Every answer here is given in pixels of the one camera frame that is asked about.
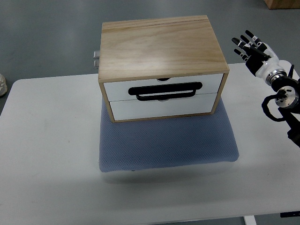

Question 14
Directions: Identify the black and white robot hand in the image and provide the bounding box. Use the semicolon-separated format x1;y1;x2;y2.
232;30;287;86

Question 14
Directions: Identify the white drawer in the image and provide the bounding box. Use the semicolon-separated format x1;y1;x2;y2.
104;74;223;102

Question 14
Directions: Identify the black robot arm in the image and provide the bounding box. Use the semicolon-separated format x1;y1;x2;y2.
262;65;300;146

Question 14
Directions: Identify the wooden drawer cabinet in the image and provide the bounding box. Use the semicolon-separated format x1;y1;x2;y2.
98;15;229;122

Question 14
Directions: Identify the cardboard box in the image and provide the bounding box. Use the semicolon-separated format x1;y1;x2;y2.
264;0;300;9

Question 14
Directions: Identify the blue foam cushion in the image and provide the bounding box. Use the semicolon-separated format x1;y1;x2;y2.
99;102;239;173

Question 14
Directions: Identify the black table control panel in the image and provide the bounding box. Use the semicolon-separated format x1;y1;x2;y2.
280;211;300;218

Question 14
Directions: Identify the white table leg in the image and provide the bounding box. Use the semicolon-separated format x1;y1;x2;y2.
243;215;257;225

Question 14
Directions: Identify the metal table clamp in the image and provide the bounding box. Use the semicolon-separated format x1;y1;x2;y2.
93;50;100;69

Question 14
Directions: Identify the white shoe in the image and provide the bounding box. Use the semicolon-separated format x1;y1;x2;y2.
0;74;8;97

